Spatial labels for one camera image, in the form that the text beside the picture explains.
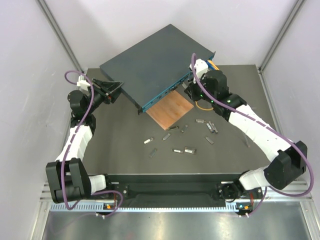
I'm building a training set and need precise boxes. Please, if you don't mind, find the grey slotted cable duct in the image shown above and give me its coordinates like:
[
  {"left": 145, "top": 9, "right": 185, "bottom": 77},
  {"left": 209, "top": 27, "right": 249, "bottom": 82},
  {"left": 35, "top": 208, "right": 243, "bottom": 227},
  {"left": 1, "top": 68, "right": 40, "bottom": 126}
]
[{"left": 50, "top": 201, "right": 251, "bottom": 213}]

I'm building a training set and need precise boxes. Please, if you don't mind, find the dark grey table mat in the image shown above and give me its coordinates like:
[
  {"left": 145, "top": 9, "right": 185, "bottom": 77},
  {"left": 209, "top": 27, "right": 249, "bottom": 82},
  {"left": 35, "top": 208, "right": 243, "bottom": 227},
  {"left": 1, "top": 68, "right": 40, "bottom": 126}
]
[{"left": 56, "top": 64, "right": 288, "bottom": 176}]

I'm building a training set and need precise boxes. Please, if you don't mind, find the SFP module pair right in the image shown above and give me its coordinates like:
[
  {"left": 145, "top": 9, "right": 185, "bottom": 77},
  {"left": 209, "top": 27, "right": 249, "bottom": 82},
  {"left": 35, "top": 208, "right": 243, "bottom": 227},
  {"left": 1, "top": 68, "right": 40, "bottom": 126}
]
[{"left": 206, "top": 121, "right": 218, "bottom": 134}]

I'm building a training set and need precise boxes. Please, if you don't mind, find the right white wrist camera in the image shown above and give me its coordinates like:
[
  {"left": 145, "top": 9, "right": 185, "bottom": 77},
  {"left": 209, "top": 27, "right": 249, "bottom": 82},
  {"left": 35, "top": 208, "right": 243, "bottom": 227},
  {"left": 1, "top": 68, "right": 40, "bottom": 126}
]
[{"left": 194, "top": 58, "right": 209, "bottom": 79}]

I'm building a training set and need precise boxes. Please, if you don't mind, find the silver SFP module by board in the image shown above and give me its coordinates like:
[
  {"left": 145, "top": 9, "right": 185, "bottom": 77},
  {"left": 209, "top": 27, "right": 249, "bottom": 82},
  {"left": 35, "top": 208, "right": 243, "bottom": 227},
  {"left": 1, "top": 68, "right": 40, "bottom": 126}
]
[{"left": 167, "top": 126, "right": 179, "bottom": 131}]

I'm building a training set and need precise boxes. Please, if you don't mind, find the labelled SFP module bottom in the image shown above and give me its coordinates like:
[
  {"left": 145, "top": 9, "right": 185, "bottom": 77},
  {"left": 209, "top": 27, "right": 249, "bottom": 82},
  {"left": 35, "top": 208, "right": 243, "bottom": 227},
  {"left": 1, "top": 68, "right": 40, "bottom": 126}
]
[{"left": 172, "top": 149, "right": 183, "bottom": 154}]

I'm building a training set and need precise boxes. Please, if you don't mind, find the wooden board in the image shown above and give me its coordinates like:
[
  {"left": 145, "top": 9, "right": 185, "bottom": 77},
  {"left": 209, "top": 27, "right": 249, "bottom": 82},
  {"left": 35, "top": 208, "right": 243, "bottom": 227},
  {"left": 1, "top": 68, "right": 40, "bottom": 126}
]
[{"left": 146, "top": 90, "right": 194, "bottom": 130}]

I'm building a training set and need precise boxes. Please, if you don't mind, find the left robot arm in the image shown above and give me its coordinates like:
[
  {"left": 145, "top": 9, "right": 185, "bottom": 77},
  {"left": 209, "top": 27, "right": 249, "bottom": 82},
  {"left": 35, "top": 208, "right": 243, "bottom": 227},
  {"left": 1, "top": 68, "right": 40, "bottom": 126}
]
[{"left": 45, "top": 78, "right": 123, "bottom": 204}]

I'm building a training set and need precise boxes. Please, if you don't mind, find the dark teal network switch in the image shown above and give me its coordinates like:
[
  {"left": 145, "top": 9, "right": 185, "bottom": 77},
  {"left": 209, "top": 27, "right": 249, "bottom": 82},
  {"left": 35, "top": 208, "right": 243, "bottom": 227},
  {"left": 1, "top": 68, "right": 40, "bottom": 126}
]
[{"left": 99, "top": 24, "right": 215, "bottom": 114}]

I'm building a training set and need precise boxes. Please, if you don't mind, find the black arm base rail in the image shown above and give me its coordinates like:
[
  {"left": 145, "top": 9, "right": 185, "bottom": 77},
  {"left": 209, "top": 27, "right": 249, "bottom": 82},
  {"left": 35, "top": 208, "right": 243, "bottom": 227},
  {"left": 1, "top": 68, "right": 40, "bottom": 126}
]
[{"left": 107, "top": 173, "right": 263, "bottom": 209}]

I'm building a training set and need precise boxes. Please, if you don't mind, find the dark SFP module centre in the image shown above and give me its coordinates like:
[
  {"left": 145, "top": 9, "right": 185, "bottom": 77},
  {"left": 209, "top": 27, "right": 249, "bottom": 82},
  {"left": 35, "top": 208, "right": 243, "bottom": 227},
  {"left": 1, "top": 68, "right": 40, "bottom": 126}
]
[{"left": 162, "top": 133, "right": 171, "bottom": 141}]

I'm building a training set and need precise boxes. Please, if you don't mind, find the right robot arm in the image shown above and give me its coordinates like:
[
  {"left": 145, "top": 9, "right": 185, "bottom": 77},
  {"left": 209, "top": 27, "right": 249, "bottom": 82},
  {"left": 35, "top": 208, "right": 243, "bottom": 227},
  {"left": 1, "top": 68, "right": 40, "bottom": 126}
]
[{"left": 185, "top": 69, "right": 311, "bottom": 198}]

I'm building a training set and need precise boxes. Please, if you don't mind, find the dark SFP module lower left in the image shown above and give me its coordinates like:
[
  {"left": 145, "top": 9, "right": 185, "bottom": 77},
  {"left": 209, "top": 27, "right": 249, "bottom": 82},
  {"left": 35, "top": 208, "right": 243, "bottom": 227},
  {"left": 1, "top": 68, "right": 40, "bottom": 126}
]
[{"left": 149, "top": 148, "right": 157, "bottom": 158}]

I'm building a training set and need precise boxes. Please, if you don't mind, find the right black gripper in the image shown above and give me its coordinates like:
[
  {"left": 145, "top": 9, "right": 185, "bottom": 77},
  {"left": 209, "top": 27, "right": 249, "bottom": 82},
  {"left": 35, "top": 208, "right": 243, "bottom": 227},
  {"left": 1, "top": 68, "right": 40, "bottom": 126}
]
[{"left": 184, "top": 73, "right": 216, "bottom": 105}]

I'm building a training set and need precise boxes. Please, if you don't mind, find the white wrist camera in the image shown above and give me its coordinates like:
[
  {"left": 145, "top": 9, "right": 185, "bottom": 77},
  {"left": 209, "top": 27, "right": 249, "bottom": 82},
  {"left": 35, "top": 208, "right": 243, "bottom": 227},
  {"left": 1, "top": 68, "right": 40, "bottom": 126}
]
[
  {"left": 194, "top": 58, "right": 209, "bottom": 79},
  {"left": 76, "top": 75, "right": 91, "bottom": 92}
]

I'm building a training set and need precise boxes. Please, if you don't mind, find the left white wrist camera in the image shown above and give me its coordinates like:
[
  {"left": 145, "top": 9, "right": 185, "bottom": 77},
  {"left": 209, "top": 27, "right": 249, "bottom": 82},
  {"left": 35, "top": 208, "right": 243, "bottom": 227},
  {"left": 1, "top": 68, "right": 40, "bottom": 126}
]
[{"left": 76, "top": 75, "right": 91, "bottom": 92}]

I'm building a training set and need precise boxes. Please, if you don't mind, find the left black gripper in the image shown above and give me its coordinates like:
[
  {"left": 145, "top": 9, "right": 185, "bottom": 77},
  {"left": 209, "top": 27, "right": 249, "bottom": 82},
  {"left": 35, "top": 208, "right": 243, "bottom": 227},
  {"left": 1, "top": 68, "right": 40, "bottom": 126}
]
[{"left": 85, "top": 78, "right": 124, "bottom": 114}]

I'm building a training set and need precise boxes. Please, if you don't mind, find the silver double SFP module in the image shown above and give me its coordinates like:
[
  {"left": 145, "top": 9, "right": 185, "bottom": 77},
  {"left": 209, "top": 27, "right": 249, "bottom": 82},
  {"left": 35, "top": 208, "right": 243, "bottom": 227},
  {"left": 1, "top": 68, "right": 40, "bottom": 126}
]
[{"left": 184, "top": 147, "right": 197, "bottom": 155}]

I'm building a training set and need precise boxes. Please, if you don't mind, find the yellow ethernet cable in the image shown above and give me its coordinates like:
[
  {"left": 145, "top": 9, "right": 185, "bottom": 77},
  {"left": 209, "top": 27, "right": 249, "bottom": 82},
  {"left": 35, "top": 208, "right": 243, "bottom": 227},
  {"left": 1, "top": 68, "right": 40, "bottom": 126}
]
[{"left": 195, "top": 59, "right": 221, "bottom": 111}]

